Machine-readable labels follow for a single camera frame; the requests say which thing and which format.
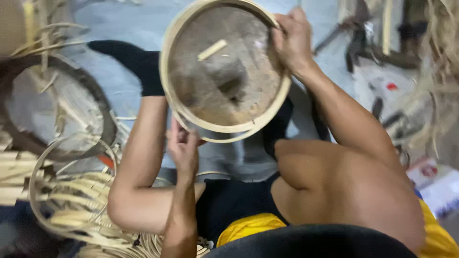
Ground person's left hand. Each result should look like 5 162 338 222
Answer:
167 116 207 180

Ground person's right hand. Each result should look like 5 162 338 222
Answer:
271 6 313 77

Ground round bamboo steamer frame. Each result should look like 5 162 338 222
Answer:
159 0 292 144

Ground small bamboo stick piece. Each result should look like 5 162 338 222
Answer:
197 39 228 62

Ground person's black sock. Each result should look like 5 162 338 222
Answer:
87 40 165 97

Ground pile of dark metal tools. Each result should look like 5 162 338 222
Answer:
314 0 429 74

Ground white bottle with red cap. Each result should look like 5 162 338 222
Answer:
369 77 399 94

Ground person's yellow shorts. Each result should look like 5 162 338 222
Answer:
216 199 459 258

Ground heap of bamboo strips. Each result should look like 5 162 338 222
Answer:
0 118 212 258

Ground thin bamboo hoop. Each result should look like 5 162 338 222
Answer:
28 134 119 239

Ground heap of straw fibres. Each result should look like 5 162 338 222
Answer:
394 0 459 158

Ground white printed carton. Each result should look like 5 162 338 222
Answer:
407 158 459 219

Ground orange handled tool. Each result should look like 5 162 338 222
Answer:
98 154 115 170

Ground dark round hoop frame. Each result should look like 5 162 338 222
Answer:
0 54 118 162

